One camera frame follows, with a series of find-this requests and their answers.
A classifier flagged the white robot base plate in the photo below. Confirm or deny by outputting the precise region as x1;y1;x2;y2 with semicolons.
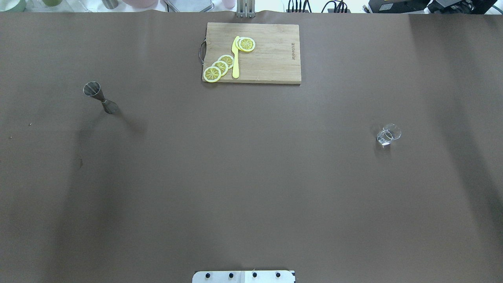
192;270;296;283

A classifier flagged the aluminium frame post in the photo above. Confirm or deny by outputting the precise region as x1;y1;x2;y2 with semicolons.
236;0;255;18

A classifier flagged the small clear glass beaker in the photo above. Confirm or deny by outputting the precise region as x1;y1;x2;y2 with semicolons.
376;123;402;146

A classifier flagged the pink plastic cup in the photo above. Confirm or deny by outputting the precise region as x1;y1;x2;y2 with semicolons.
222;0;237;9

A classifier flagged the yellow plastic knife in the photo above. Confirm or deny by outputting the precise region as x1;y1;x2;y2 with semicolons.
231;36;240;79

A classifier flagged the pink bowl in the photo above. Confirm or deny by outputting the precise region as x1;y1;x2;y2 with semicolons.
123;0;158;9

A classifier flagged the green cup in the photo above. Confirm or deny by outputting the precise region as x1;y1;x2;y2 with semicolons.
0;0;27;12

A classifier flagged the wooden cutting board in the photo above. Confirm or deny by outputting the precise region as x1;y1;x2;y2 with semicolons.
199;22;302;85

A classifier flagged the lemon slice by knife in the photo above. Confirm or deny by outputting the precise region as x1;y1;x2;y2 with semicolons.
235;37;256;52

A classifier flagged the lemon slice front left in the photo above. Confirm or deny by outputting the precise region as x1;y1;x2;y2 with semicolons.
202;66;222;83

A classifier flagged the steel jigger measuring cup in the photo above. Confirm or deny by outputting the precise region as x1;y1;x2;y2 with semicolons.
83;82;119;114

